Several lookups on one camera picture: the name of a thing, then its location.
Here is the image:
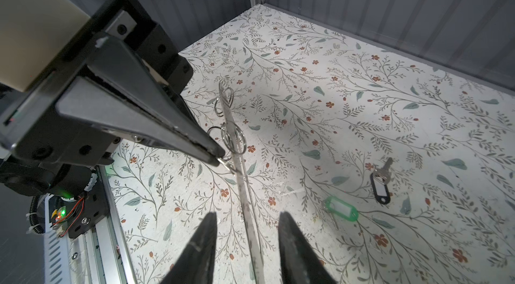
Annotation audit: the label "aluminium mounting rail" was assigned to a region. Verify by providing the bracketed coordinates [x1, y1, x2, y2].
[66, 166, 136, 283]

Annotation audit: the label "silver split key rings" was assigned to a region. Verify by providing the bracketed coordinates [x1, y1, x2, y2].
[207, 86, 248, 175]

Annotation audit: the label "grey metal key holder strap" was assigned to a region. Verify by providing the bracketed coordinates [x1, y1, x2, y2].
[216, 81, 267, 284]

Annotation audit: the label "key with green tag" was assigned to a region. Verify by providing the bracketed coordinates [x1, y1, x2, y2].
[324, 196, 359, 222]

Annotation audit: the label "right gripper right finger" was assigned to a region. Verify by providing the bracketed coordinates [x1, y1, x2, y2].
[278, 212, 336, 284]

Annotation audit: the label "floral table mat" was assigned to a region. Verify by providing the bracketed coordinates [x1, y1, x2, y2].
[105, 4, 515, 284]

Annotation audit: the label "key with black tag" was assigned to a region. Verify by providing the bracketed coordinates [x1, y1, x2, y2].
[370, 157, 394, 205]

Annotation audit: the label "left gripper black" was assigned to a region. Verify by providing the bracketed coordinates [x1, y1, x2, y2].
[1, 0, 225, 166]

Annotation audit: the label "white slotted cable duct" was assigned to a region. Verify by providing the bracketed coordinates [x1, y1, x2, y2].
[44, 195, 72, 284]

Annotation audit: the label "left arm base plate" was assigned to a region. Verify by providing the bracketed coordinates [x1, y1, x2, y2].
[46, 181, 109, 239]

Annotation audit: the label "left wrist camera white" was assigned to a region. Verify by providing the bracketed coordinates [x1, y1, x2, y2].
[1, 0, 90, 92]

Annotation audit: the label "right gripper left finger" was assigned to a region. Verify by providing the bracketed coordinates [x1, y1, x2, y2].
[161, 212, 217, 284]

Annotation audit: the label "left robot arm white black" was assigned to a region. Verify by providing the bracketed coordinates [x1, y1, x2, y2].
[1, 0, 225, 198]

